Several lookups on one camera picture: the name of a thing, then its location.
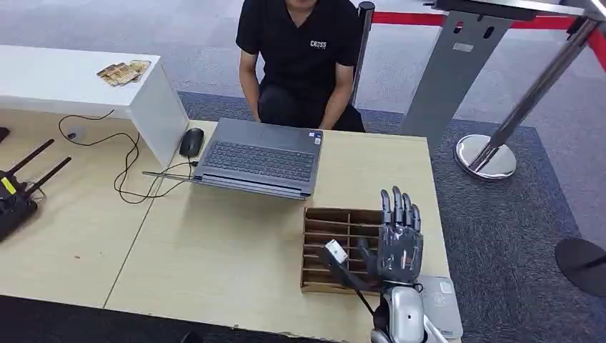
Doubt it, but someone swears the grey laptop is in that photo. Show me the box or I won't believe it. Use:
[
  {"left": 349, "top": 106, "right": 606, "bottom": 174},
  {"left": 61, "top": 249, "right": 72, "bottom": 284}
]
[{"left": 141, "top": 117, "right": 324, "bottom": 202}]

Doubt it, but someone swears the grey metal stand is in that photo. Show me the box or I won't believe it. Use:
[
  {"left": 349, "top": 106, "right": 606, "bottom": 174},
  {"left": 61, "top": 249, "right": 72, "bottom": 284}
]
[{"left": 401, "top": 0, "right": 606, "bottom": 149}]

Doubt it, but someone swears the pale grey card reader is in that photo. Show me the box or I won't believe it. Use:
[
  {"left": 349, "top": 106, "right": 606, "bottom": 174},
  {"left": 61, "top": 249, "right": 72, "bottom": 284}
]
[{"left": 419, "top": 275, "right": 465, "bottom": 340}]

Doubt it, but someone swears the black round base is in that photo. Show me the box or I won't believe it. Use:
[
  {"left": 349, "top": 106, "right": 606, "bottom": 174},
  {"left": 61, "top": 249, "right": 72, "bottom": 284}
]
[{"left": 555, "top": 237, "right": 606, "bottom": 298}]

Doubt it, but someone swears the chrome stanchion post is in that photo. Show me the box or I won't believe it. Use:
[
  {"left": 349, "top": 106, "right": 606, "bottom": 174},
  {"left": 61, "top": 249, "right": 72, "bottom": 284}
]
[{"left": 454, "top": 16, "right": 603, "bottom": 182}]

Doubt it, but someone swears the black computer mouse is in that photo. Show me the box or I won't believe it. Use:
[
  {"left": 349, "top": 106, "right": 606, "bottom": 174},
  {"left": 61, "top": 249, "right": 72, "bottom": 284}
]
[{"left": 179, "top": 127, "right": 205, "bottom": 159}]

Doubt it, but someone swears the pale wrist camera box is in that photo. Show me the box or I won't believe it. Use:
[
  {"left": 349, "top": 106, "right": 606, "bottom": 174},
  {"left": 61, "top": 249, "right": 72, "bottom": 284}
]
[{"left": 316, "top": 239, "right": 376, "bottom": 292}]

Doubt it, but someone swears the person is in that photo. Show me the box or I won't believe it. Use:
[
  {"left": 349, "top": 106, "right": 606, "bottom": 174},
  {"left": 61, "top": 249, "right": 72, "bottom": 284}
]
[{"left": 235, "top": 0, "right": 367, "bottom": 134}]

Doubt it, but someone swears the red barrier belt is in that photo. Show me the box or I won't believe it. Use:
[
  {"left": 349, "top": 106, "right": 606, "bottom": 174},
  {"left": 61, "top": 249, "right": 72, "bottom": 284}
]
[{"left": 372, "top": 11, "right": 606, "bottom": 72}]

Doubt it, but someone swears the white desk shelf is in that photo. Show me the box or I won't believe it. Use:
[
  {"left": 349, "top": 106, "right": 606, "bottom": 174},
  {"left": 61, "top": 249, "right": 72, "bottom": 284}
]
[{"left": 0, "top": 44, "right": 189, "bottom": 167}]

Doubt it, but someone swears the black chair frame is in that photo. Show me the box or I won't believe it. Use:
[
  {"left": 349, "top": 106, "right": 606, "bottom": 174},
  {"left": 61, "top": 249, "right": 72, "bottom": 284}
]
[{"left": 349, "top": 1, "right": 377, "bottom": 108}]

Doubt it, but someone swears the black cable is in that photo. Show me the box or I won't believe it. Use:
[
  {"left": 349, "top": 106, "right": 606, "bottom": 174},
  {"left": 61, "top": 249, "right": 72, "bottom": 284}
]
[{"left": 57, "top": 109, "right": 200, "bottom": 205}]

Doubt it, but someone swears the brown printed card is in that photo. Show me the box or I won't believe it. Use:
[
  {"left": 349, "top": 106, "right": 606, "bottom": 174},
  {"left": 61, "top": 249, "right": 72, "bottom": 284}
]
[
  {"left": 96, "top": 62, "right": 125, "bottom": 82},
  {"left": 129, "top": 60, "right": 152, "bottom": 82},
  {"left": 104, "top": 65, "right": 141, "bottom": 88}
]

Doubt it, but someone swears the wooden card box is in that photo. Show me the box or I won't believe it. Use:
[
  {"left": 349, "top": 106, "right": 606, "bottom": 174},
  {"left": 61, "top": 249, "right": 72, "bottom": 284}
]
[{"left": 300, "top": 207, "right": 387, "bottom": 295}]

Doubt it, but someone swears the black router with antennas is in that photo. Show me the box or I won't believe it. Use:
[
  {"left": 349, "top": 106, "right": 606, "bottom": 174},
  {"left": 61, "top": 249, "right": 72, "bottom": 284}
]
[{"left": 0, "top": 139, "right": 73, "bottom": 242}]

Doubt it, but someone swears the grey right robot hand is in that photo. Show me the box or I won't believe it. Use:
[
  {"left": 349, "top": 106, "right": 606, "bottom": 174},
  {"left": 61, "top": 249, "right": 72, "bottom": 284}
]
[{"left": 357, "top": 186, "right": 425, "bottom": 287}]

